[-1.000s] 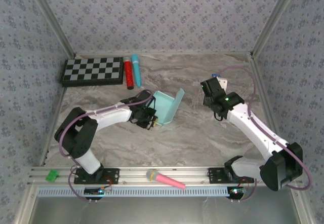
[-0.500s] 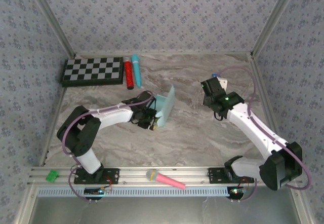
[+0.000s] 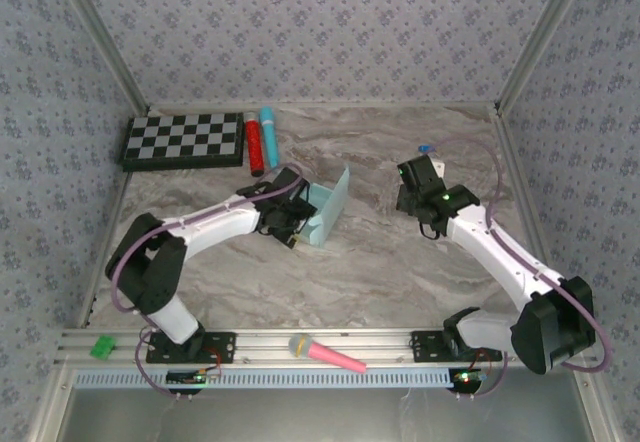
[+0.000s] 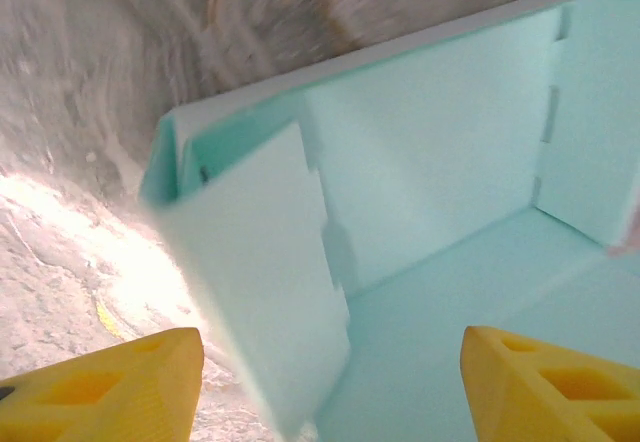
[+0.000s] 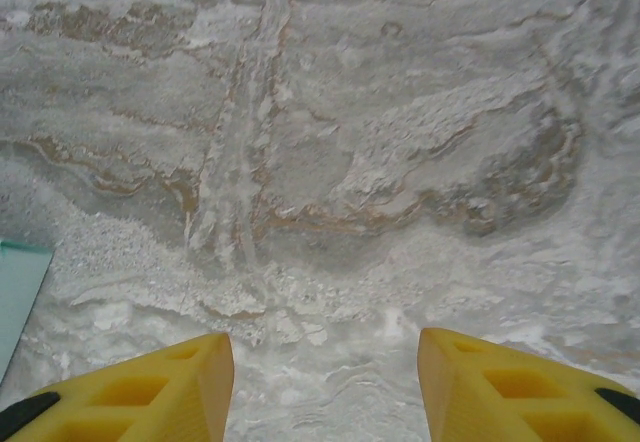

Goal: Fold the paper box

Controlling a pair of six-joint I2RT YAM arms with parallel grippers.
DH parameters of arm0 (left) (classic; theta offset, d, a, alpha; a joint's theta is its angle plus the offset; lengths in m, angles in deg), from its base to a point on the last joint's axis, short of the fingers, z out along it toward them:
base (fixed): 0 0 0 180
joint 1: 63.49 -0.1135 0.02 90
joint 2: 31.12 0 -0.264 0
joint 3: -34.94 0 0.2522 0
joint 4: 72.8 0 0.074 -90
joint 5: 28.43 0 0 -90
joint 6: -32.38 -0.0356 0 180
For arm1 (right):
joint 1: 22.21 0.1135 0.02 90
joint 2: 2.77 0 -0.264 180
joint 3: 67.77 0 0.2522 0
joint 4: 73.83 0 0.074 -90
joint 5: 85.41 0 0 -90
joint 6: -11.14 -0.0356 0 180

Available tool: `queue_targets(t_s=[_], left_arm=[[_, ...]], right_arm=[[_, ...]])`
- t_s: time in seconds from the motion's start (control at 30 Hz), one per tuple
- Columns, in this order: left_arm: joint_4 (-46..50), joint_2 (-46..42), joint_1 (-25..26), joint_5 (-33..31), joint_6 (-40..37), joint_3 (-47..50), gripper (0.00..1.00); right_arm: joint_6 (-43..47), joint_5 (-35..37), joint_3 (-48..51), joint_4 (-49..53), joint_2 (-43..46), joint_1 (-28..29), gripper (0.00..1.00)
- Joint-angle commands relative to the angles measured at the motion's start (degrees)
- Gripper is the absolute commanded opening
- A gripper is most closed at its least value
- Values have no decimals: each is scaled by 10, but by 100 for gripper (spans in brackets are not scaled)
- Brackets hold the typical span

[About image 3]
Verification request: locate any light blue paper box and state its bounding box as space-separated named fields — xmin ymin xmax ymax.
xmin=294 ymin=163 xmax=351 ymax=252

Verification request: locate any red glitter tube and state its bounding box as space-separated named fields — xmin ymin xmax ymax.
xmin=243 ymin=111 xmax=265 ymax=178

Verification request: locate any teal toy microphone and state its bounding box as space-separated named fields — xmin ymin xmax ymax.
xmin=259 ymin=106 xmax=280 ymax=167

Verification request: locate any pink toy microphone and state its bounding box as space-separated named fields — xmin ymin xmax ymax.
xmin=288 ymin=333 xmax=368 ymax=374

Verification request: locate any black and grey chessboard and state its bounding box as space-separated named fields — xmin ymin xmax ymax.
xmin=118 ymin=111 xmax=245 ymax=172

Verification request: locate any green toy block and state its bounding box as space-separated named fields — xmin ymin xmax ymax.
xmin=89 ymin=335 xmax=116 ymax=361

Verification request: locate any aluminium mounting rail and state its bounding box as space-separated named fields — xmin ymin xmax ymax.
xmin=53 ymin=326 xmax=599 ymax=367

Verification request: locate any aluminium rear rail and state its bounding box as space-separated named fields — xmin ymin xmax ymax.
xmin=147 ymin=101 xmax=501 ymax=112

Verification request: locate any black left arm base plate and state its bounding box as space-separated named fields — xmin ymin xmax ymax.
xmin=145 ymin=330 xmax=237 ymax=365

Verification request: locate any grey slotted cable duct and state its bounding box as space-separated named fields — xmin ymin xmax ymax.
xmin=73 ymin=367 xmax=454 ymax=389

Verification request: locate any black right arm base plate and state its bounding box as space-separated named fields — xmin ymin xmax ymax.
xmin=410 ymin=330 xmax=503 ymax=364

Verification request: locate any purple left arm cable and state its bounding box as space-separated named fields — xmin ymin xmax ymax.
xmin=110 ymin=163 xmax=307 ymax=401

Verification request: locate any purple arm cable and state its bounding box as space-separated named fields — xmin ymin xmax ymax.
xmin=110 ymin=163 xmax=307 ymax=401
xmin=433 ymin=135 xmax=614 ymax=401

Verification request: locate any aluminium corner post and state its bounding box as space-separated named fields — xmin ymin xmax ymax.
xmin=49 ymin=0 xmax=151 ymax=116
xmin=493 ymin=0 xmax=597 ymax=116

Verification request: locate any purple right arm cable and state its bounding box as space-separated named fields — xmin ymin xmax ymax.
xmin=433 ymin=135 xmax=614 ymax=401

